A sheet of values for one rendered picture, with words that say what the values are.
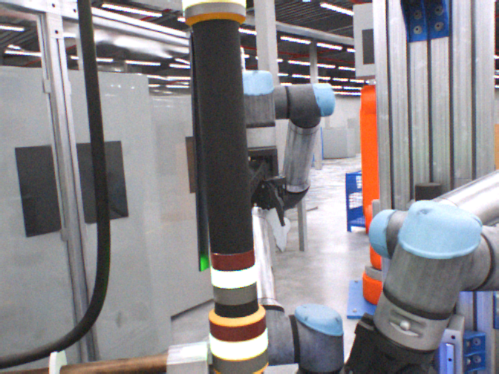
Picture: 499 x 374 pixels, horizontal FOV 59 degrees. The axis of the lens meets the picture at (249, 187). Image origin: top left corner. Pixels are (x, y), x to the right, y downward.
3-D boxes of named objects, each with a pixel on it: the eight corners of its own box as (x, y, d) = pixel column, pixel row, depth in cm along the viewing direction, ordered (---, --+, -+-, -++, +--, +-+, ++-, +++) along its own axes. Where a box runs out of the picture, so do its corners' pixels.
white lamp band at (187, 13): (183, 13, 29) (182, 2, 29) (185, 30, 33) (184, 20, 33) (249, 11, 29) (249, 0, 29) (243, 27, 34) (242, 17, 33)
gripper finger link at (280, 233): (304, 242, 92) (286, 201, 92) (292, 249, 87) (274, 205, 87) (291, 246, 93) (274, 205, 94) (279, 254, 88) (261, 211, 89)
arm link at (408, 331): (454, 303, 51) (445, 332, 44) (441, 337, 52) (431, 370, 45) (390, 277, 54) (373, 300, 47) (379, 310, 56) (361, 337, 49)
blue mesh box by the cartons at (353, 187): (345, 231, 728) (342, 172, 717) (380, 217, 821) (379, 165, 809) (396, 237, 669) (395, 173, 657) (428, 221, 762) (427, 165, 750)
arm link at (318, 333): (351, 370, 105) (349, 316, 104) (295, 375, 104) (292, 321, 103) (338, 346, 117) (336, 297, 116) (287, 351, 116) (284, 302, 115)
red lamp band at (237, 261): (211, 272, 31) (210, 256, 31) (210, 260, 35) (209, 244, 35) (258, 268, 32) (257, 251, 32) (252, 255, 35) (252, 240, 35)
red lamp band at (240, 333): (210, 345, 32) (209, 329, 31) (209, 320, 36) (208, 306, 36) (270, 338, 32) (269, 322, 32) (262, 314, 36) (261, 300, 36)
